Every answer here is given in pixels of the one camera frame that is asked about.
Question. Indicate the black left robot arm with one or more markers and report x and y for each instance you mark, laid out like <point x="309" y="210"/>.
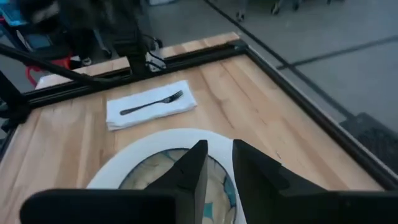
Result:
<point x="124" y="34"/>

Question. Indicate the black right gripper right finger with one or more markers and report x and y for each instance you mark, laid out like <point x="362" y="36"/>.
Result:
<point x="273" y="193"/>

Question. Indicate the blue-screen device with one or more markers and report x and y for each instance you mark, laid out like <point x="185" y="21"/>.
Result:
<point x="18" y="15"/>

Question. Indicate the black aluminium table frame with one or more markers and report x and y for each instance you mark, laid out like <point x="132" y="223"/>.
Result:
<point x="311" y="109"/>

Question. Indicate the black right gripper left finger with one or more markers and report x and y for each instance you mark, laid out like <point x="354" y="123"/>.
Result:
<point x="180" y="193"/>

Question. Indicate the black floor vent grate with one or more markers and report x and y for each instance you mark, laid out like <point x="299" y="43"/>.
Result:
<point x="373" y="140"/>

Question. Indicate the blue and beige floral plate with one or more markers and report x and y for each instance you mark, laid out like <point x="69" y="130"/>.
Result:
<point x="217" y="186"/>

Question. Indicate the white cloth napkin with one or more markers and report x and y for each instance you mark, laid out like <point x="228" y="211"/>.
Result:
<point x="149" y="104"/>

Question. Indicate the white round plate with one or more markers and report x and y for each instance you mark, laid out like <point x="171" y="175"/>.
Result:
<point x="130" y="158"/>

